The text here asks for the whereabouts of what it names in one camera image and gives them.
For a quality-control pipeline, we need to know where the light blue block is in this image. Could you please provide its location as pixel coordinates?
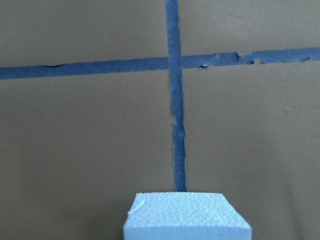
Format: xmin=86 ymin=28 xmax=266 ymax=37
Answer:
xmin=123 ymin=192 xmax=252 ymax=240

